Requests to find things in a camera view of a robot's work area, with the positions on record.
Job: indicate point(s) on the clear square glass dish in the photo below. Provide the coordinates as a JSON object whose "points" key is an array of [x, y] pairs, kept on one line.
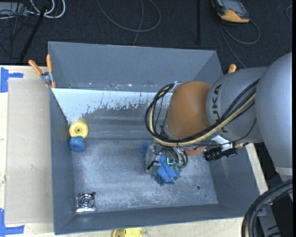
{"points": [[85, 202]]}

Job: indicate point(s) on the grey metal bin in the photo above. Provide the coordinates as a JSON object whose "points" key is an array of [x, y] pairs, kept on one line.
{"points": [[118, 171]]}

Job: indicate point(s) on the blue ball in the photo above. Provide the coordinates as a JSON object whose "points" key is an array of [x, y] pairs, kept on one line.
{"points": [[77, 144]]}

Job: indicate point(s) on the pale flat board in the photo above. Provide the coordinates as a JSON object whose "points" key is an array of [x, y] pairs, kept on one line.
{"points": [[27, 144]]}

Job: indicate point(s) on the black cylinder on white bracket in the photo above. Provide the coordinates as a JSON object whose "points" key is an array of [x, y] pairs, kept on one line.
{"points": [[215, 154]]}

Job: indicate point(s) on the blue fuzzy cloth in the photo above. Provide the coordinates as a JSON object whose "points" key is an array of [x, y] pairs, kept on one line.
{"points": [[165, 172]]}

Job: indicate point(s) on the yellow round cup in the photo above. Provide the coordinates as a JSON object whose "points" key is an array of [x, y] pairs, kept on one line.
{"points": [[78, 129]]}

